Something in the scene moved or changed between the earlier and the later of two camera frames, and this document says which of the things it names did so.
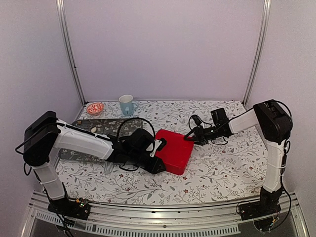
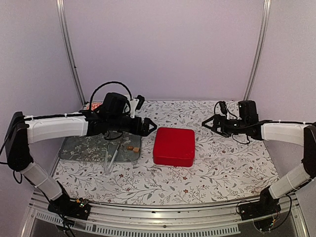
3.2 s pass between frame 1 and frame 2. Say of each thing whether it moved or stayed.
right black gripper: moved
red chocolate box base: moved
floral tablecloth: stayed
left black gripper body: moved
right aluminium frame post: stayed
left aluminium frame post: stayed
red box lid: moved
